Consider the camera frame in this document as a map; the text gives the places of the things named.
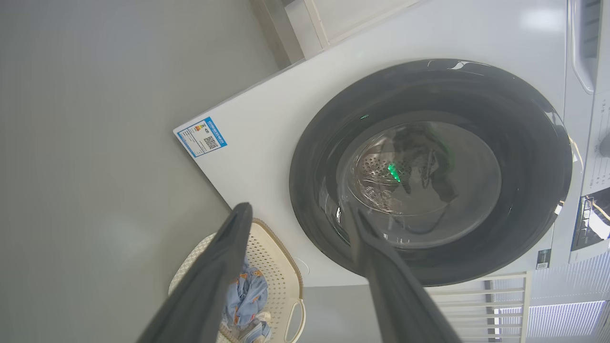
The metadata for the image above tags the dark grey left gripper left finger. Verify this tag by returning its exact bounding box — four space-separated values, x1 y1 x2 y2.
137 202 254 343

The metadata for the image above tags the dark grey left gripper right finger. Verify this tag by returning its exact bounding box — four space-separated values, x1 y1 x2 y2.
343 205 463 343

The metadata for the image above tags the blue printed garment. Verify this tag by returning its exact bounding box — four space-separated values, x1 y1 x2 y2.
223 261 269 329

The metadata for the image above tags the black round washer door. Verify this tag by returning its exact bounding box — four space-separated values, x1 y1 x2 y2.
289 59 573 287

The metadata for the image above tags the stainless steel washing machine drum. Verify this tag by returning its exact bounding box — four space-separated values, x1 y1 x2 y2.
352 138 415 215

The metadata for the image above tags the white washing machine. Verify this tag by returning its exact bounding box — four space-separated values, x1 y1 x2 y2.
173 0 610 288

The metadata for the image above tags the white metal railing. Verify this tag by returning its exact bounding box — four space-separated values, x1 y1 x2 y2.
426 272 532 343

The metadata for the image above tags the cream perforated laundry basket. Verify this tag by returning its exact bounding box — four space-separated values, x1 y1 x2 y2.
168 218 305 343

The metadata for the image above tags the blue energy label sticker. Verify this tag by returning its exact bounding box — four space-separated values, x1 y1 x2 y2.
176 117 228 158

